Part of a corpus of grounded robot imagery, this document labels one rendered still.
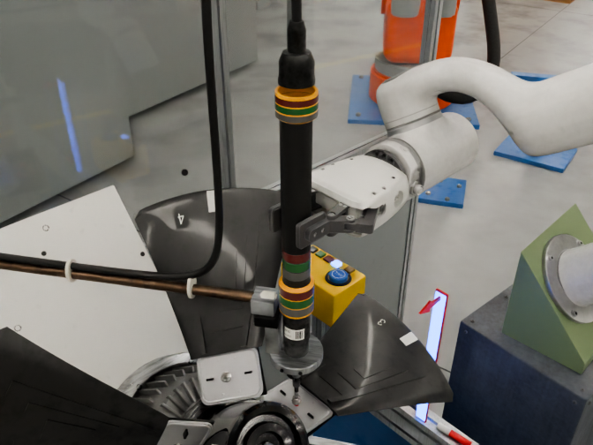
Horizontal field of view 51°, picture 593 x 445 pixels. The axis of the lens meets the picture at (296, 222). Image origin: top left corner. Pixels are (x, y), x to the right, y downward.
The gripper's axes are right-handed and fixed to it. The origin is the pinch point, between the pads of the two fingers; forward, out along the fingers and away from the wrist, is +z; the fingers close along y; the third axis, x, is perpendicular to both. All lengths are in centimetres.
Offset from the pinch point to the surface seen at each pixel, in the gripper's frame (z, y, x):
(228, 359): 6.1, 6.6, -22.3
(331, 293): -31, 22, -42
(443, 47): -335, 198, -95
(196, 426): 15.2, 1.7, -23.5
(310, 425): 1.2, -4.0, -30.2
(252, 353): 3.9, 4.3, -20.9
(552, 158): -328, 100, -144
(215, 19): -42, 70, 2
